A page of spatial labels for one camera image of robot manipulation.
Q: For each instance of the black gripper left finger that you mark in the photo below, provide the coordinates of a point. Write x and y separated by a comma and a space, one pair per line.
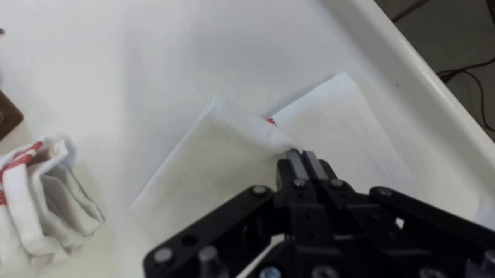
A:
232, 226

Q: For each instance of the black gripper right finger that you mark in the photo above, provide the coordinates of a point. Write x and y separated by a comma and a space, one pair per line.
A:
411, 221

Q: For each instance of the white red-striped towel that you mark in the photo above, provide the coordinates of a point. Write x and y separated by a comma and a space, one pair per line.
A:
40, 206
216, 164

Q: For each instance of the crumpled white red-striped towel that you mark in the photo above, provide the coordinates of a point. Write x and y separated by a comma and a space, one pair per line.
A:
40, 206

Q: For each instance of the large white tray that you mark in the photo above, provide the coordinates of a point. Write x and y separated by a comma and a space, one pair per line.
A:
128, 62

